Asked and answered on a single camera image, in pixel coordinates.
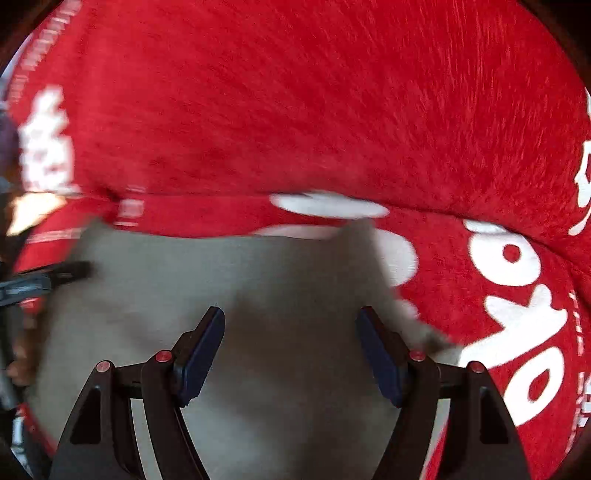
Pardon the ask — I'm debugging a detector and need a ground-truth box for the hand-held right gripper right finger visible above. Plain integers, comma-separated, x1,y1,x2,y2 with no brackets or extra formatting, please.
355,306,533,480

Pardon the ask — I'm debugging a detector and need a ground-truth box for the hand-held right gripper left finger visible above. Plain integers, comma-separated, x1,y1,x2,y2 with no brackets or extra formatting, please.
48,305,227,480

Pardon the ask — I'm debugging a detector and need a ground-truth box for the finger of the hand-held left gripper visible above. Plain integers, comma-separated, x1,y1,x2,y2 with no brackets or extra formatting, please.
48,261,93,283

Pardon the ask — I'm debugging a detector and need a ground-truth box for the grey long-sleeved garment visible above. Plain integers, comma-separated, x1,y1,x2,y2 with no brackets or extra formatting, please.
28,219,462,480

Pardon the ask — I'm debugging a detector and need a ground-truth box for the cream cloth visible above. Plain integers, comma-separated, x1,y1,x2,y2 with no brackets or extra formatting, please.
9,191,70,236

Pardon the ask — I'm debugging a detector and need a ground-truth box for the purple grey cloth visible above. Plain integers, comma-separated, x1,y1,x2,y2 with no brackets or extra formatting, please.
0,111,21,174

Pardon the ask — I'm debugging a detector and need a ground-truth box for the red printed blanket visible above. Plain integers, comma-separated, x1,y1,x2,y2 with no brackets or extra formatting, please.
4,0,591,480

